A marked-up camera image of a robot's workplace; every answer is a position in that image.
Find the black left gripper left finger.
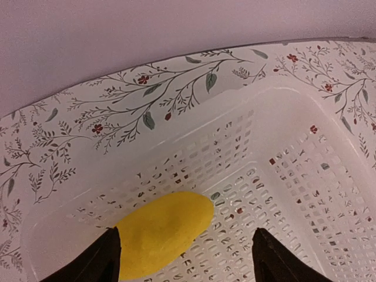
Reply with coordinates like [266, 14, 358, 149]
[44, 227, 121, 282]

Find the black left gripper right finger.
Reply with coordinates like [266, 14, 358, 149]
[252, 228, 329, 282]

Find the white perforated plastic basket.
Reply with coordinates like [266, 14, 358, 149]
[21, 86, 375, 281]

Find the floral patterned table mat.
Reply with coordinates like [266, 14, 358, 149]
[1, 39, 375, 281]

